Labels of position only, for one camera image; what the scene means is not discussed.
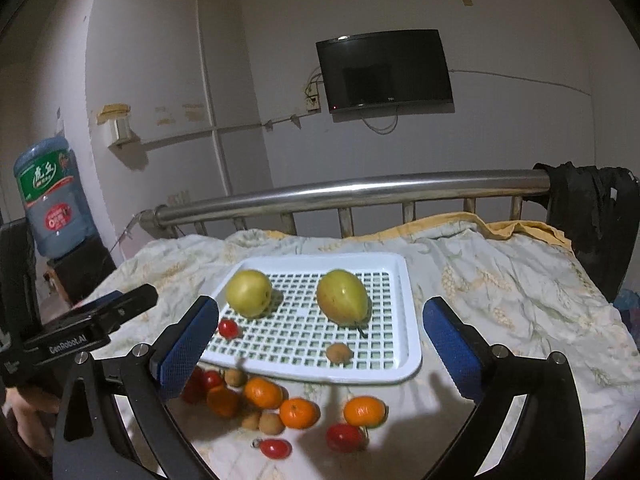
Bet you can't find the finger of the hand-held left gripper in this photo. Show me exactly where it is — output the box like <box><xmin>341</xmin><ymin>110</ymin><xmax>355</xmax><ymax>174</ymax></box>
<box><xmin>75</xmin><ymin>283</ymin><xmax>159</xmax><ymax>333</ymax></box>

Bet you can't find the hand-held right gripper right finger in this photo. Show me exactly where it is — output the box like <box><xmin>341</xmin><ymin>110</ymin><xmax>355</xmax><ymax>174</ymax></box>
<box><xmin>422</xmin><ymin>296</ymin><xmax>586</xmax><ymax>480</ymax></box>

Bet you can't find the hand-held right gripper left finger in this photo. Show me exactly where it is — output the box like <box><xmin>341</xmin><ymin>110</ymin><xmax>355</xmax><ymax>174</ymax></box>
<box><xmin>52</xmin><ymin>295</ymin><xmax>221</xmax><ymax>480</ymax></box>

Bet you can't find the orange tangerine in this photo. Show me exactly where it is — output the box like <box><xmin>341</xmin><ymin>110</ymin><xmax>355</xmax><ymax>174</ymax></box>
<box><xmin>206</xmin><ymin>387</ymin><xmax>243</xmax><ymax>419</ymax></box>
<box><xmin>279</xmin><ymin>397</ymin><xmax>321</xmax><ymax>429</ymax></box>
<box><xmin>243</xmin><ymin>377</ymin><xmax>284</xmax><ymax>410</ymax></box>
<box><xmin>343</xmin><ymin>396</ymin><xmax>388</xmax><ymax>428</ymax></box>

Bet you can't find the white plastic grid tray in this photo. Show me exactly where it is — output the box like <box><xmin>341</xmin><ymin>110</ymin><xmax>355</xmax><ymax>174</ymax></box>
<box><xmin>199</xmin><ymin>253</ymin><xmax>423</xmax><ymax>386</ymax></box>

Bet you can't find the person's left hand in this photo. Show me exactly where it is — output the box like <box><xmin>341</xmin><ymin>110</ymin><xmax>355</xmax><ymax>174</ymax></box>
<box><xmin>4</xmin><ymin>387</ymin><xmax>61</xmax><ymax>458</ymax></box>

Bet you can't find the black stand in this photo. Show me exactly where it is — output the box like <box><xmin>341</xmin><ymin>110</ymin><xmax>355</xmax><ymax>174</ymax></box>
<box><xmin>46</xmin><ymin>235</ymin><xmax>118</xmax><ymax>306</ymax></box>

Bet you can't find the leaf-print blanket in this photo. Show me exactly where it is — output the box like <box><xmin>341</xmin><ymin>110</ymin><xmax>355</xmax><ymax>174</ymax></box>
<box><xmin>75</xmin><ymin>212</ymin><xmax>638</xmax><ymax>480</ymax></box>

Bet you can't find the round yellow pear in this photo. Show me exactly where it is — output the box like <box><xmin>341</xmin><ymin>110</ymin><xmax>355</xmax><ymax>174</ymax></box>
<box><xmin>225</xmin><ymin>269</ymin><xmax>274</xmax><ymax>319</ymax></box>

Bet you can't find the yellow-green pear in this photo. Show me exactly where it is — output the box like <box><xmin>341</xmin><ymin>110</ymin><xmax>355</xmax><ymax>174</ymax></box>
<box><xmin>316</xmin><ymin>269</ymin><xmax>370</xmax><ymax>338</ymax></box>

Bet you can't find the blue water jug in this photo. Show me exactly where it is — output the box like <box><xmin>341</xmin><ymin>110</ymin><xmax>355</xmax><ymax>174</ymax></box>
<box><xmin>13</xmin><ymin>137</ymin><xmax>98</xmax><ymax>258</ymax></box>

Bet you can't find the yellow bed sheet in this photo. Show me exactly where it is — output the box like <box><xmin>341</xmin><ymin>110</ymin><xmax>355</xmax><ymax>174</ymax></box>
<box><xmin>260</xmin><ymin>220</ymin><xmax>573</xmax><ymax>251</ymax></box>

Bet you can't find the blue cloth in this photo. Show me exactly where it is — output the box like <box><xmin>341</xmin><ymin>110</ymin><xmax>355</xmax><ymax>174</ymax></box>
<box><xmin>614</xmin><ymin>287</ymin><xmax>640</xmax><ymax>341</ymax></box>

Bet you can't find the black bag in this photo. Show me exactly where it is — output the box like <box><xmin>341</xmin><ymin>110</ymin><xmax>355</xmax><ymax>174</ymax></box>
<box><xmin>532</xmin><ymin>161</ymin><xmax>640</xmax><ymax>306</ymax></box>

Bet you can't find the white wall pipe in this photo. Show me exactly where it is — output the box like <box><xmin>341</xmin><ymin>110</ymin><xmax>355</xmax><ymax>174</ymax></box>
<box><xmin>196</xmin><ymin>0</ymin><xmax>233</xmax><ymax>197</ymax></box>

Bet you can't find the white wall box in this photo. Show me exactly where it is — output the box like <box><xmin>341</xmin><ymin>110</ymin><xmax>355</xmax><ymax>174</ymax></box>
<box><xmin>107</xmin><ymin>105</ymin><xmax>136</xmax><ymax>148</ymax></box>

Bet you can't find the metal bed rail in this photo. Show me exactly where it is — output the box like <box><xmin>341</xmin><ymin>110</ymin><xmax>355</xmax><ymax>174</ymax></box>
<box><xmin>140</xmin><ymin>169</ymin><xmax>553</xmax><ymax>241</ymax></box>

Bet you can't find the black wall television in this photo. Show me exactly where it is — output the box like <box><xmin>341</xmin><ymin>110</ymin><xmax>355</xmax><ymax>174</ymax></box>
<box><xmin>315</xmin><ymin>29</ymin><xmax>455</xmax><ymax>115</ymax></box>

